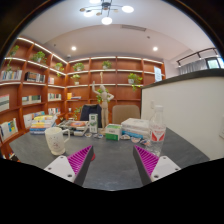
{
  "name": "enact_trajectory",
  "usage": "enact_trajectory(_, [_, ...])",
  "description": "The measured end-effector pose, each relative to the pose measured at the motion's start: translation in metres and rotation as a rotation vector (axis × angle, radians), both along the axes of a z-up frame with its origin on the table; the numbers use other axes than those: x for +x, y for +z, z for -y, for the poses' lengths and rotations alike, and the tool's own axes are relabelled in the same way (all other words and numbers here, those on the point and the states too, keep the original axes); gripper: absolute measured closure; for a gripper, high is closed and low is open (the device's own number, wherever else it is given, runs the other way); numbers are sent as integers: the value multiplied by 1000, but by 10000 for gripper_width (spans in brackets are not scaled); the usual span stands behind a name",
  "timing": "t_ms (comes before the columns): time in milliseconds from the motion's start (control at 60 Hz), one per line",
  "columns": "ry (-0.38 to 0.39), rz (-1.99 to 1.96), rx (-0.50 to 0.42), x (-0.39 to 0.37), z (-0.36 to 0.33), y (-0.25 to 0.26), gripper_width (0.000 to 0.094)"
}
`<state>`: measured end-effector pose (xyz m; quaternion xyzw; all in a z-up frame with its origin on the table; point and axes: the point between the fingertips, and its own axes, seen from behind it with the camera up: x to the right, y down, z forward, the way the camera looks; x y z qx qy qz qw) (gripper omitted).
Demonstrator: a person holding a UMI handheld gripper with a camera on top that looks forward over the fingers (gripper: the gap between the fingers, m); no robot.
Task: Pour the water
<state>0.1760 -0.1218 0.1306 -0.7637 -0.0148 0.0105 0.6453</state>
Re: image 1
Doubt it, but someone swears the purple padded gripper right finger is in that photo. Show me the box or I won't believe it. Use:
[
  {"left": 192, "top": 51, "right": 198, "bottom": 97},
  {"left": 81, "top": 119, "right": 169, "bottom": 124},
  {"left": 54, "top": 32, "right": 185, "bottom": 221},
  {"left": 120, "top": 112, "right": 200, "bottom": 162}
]
[{"left": 133, "top": 145, "right": 180, "bottom": 185}]

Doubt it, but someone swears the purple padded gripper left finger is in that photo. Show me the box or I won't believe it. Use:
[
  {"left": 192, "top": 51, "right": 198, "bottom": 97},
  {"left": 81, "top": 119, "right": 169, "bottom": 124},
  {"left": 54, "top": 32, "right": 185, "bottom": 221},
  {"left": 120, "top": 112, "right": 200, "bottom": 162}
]
[{"left": 45, "top": 145, "right": 94, "bottom": 186}]

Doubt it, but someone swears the clear plastic water bottle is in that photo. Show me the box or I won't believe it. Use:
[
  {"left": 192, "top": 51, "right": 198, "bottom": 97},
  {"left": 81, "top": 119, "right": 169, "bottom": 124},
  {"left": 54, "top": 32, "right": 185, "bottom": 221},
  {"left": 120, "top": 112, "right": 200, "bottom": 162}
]
[{"left": 147, "top": 105, "right": 166, "bottom": 156}]

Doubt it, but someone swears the white ceramic mug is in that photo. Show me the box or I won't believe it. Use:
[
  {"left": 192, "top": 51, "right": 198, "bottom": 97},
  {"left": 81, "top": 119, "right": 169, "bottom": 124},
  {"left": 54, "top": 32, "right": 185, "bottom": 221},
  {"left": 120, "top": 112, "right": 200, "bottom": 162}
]
[{"left": 45, "top": 127, "right": 70, "bottom": 155}]

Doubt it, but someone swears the tray with assorted items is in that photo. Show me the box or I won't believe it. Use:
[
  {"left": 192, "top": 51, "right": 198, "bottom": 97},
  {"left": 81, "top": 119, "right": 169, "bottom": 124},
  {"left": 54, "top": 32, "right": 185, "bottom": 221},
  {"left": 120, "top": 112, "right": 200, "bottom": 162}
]
[{"left": 58, "top": 120, "right": 89, "bottom": 136}]

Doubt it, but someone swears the stack of white books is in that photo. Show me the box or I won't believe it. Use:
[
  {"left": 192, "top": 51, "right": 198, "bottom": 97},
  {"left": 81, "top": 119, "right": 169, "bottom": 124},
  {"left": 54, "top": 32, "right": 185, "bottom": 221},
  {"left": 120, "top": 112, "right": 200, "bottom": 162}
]
[{"left": 121, "top": 118, "right": 149, "bottom": 137}]

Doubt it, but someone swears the green white carton box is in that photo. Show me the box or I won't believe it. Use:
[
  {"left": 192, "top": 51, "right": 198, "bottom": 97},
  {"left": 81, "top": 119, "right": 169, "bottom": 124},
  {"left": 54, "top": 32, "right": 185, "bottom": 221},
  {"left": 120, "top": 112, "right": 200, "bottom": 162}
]
[{"left": 105, "top": 124, "right": 122, "bottom": 141}]

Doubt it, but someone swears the tall white green box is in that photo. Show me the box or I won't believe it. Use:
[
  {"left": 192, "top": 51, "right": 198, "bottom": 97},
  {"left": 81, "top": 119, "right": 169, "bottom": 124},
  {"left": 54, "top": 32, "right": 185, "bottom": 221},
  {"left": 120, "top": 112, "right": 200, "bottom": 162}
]
[{"left": 89, "top": 113, "right": 98, "bottom": 133}]

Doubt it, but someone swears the stack of colourful books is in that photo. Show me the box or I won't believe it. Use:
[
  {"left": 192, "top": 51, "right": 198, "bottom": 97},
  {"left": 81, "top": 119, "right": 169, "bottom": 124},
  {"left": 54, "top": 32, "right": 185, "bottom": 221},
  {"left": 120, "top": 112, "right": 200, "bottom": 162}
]
[{"left": 29, "top": 115, "right": 57, "bottom": 134}]

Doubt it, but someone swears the dark blue chair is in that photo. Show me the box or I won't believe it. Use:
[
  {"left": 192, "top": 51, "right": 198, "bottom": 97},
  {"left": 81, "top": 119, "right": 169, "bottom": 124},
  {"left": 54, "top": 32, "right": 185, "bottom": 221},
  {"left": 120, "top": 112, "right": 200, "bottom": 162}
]
[{"left": 80, "top": 104, "right": 102, "bottom": 128}]

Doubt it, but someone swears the beige chair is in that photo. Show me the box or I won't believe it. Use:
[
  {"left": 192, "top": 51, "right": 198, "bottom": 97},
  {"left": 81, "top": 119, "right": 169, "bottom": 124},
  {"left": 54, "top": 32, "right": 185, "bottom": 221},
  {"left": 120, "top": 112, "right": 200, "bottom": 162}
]
[{"left": 112, "top": 105, "right": 140, "bottom": 124}]

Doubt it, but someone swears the wooden artist mannequin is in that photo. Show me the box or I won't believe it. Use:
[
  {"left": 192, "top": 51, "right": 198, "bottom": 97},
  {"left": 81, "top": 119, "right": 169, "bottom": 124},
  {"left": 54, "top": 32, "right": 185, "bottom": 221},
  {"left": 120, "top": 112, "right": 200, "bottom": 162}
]
[{"left": 92, "top": 83, "right": 114, "bottom": 128}]

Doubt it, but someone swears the potted green plant right shelf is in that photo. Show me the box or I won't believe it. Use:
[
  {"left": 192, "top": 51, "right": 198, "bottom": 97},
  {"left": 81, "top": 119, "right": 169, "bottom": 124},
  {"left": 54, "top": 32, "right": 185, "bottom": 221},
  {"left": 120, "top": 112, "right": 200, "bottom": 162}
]
[{"left": 128, "top": 73, "right": 142, "bottom": 91}]

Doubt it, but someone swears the potted green plant shelf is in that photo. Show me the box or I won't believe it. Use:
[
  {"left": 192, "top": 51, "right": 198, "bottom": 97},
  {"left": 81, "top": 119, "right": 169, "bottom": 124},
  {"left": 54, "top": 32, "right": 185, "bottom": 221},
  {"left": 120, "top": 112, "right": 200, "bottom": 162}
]
[
  {"left": 128, "top": 73, "right": 142, "bottom": 91},
  {"left": 31, "top": 51, "right": 47, "bottom": 64}
]

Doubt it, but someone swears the potted green plant top centre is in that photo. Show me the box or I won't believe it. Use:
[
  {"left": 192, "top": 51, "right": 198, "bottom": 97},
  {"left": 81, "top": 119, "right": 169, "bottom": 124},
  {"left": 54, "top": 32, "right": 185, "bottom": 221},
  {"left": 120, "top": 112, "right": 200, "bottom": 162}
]
[{"left": 102, "top": 60, "right": 112, "bottom": 70}]

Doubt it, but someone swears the potted green plant left shelf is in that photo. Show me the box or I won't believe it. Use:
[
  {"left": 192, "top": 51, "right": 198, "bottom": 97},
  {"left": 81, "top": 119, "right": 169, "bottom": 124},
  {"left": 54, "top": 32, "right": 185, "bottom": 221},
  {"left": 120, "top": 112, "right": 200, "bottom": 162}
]
[{"left": 31, "top": 51, "right": 47, "bottom": 64}]

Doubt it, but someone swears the ceiling chandelier lamp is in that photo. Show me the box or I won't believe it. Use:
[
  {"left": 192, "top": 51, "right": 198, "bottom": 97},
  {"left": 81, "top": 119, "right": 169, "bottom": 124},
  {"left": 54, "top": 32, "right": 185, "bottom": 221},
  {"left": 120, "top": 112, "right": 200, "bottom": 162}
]
[{"left": 79, "top": 0, "right": 134, "bottom": 25}]

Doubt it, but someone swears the wooden wall bookshelf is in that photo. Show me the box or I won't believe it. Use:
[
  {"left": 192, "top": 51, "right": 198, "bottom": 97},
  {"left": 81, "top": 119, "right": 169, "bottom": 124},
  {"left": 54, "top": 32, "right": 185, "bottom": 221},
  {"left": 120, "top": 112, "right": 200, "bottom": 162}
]
[{"left": 0, "top": 37, "right": 165, "bottom": 157}]

